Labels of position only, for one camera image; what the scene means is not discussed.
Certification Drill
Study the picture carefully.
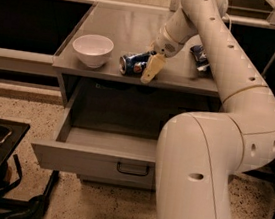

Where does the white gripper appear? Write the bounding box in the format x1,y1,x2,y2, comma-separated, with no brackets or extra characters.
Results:
140,27,183,84

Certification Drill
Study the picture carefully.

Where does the blue pepsi can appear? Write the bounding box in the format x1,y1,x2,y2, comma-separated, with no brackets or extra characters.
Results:
119,51,151,76

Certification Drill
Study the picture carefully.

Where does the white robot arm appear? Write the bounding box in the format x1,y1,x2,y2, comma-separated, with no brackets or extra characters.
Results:
141,0,275,219

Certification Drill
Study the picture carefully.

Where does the grey open top drawer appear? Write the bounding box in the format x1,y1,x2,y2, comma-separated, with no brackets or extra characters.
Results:
28,72,168,187

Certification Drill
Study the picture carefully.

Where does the blue chip bag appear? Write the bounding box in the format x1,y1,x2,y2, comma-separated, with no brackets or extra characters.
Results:
190,45,209,72

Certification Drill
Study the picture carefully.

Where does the white bowl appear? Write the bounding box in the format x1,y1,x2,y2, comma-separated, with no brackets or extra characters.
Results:
72,34,114,69

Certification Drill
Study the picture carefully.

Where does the grey metal cabinet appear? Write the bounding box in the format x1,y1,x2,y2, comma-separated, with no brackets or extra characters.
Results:
37,0,234,203

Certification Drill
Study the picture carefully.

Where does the black side cart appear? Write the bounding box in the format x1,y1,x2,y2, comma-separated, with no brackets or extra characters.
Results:
0,119,59,219

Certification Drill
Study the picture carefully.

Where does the white cable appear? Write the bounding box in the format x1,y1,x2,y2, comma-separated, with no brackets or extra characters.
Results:
222,12,235,31

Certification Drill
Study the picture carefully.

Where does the black drawer handle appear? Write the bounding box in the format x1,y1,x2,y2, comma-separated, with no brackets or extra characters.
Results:
116,162,150,177

